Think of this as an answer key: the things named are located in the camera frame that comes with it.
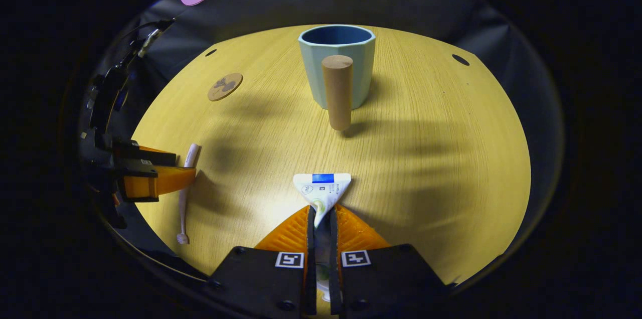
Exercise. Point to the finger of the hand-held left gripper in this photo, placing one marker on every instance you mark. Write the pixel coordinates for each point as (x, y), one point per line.
(170, 181)
(145, 156)

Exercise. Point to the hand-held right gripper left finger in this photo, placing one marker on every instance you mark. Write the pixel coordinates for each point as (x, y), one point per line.
(311, 284)

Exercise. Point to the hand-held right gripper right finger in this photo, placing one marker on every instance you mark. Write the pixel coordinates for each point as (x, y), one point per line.
(334, 284)

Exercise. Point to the white toothbrush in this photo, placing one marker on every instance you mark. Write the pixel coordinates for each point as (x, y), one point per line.
(182, 208)

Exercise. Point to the white toothpaste tube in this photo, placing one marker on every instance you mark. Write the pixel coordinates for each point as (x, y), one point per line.
(323, 191)

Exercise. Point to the round wooden coaster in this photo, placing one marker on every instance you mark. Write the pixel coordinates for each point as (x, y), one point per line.
(225, 87)

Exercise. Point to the wooden desktop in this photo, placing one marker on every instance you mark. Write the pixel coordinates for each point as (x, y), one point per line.
(426, 158)

